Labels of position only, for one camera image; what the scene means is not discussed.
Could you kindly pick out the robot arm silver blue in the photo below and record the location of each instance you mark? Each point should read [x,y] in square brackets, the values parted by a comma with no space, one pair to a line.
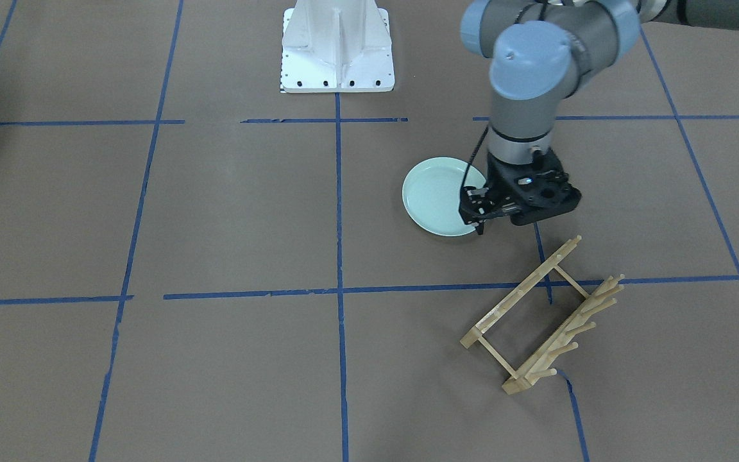
[540,54]

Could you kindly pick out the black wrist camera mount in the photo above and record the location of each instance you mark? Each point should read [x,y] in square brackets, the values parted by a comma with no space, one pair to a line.
[540,188]

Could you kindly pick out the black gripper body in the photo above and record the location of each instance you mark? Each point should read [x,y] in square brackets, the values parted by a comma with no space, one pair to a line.
[496,181]

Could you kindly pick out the white pedestal column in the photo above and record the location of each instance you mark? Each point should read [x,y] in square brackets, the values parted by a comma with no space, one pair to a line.
[336,46]

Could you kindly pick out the pale green plate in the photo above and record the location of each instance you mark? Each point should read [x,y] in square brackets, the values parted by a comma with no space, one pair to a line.
[431,195]

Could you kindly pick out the wooden dish rack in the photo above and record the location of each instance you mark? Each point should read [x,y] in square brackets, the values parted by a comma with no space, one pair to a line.
[539,320]

